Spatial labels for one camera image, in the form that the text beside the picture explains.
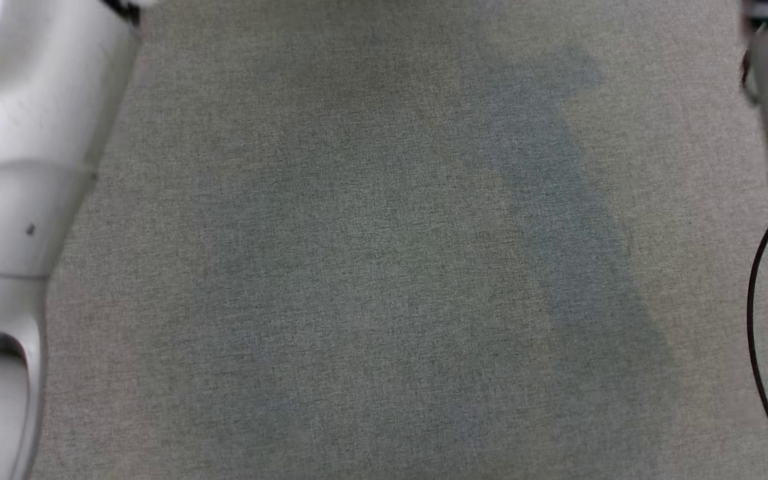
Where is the grey fabric upholstered platform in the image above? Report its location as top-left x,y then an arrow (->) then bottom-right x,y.
27,0 -> 768,480

